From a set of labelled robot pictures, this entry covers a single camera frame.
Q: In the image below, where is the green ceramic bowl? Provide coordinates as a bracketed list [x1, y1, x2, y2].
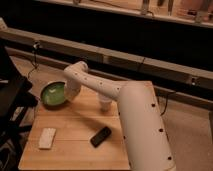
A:
[40, 81, 66, 107]

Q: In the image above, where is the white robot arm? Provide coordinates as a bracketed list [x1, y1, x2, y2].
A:
[64, 61, 176, 171]

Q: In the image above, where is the white plastic cup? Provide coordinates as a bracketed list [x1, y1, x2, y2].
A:
[98, 94, 112, 111]

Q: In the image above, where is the black mobile phone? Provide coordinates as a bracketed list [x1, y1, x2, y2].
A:
[90, 127, 112, 147]

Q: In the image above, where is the wooden table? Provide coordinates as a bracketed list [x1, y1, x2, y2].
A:
[19, 87, 130, 171]

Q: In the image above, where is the white rectangular remote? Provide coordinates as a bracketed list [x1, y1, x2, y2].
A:
[39, 128, 56, 150]

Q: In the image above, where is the black chair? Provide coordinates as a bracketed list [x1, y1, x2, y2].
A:
[0, 39, 38, 171]

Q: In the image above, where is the black cable with plug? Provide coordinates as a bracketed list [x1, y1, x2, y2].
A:
[25, 40, 42, 80]

